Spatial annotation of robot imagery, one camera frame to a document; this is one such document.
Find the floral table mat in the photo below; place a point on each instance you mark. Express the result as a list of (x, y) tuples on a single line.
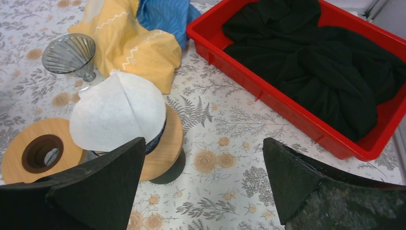
[(224, 185)]

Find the white paper coffee filter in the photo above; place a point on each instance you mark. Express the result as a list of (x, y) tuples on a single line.
[(119, 109)]

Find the blue cloth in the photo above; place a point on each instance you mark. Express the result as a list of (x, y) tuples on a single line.
[(171, 16)]

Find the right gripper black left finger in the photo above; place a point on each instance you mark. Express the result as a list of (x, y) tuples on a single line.
[(95, 195)]

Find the red plastic bin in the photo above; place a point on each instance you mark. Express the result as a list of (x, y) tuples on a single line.
[(210, 41)]

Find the yellow cloth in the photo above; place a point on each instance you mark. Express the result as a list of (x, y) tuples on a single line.
[(122, 44)]

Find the black cloth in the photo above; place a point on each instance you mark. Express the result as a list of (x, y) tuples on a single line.
[(336, 74)]

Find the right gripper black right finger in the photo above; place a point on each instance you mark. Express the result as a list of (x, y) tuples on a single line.
[(311, 195)]

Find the clear grey glass dripper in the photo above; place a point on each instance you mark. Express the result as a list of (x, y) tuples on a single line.
[(71, 54)]

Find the wooden ring holder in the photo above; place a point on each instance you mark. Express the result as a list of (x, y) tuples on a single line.
[(166, 162), (42, 149)]

